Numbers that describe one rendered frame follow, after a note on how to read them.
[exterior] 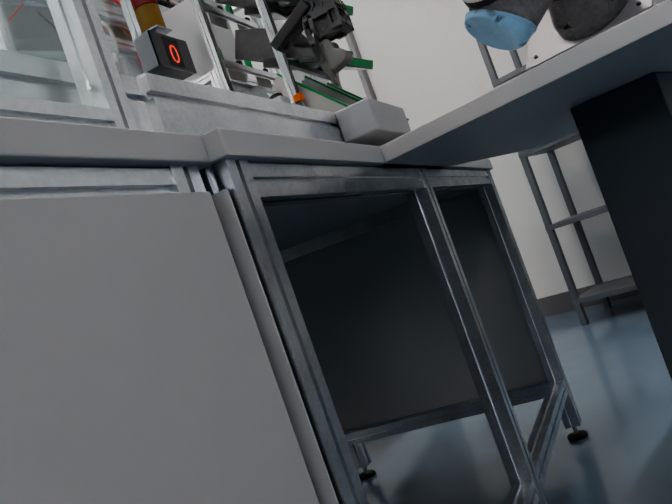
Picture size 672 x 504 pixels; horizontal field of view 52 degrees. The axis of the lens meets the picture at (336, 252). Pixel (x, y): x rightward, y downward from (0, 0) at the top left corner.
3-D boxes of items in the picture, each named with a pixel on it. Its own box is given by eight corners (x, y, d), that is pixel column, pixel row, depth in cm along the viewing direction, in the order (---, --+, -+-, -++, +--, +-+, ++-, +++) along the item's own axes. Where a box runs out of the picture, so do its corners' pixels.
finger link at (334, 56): (351, 73, 138) (336, 30, 139) (326, 85, 141) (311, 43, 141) (357, 75, 141) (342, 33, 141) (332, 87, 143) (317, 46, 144)
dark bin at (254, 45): (353, 61, 176) (353, 31, 175) (325, 57, 165) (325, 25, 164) (265, 63, 191) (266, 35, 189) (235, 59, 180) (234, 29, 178)
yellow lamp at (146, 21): (171, 28, 138) (163, 6, 138) (156, 23, 134) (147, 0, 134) (153, 40, 140) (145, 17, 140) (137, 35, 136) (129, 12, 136)
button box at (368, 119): (413, 134, 140) (402, 106, 140) (379, 128, 121) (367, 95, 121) (382, 148, 143) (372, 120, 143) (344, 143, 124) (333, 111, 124)
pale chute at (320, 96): (386, 131, 175) (392, 114, 173) (360, 131, 164) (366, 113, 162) (301, 91, 186) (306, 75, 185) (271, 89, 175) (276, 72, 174)
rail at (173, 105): (410, 166, 157) (393, 122, 157) (174, 157, 75) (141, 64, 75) (388, 175, 159) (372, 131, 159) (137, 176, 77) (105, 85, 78)
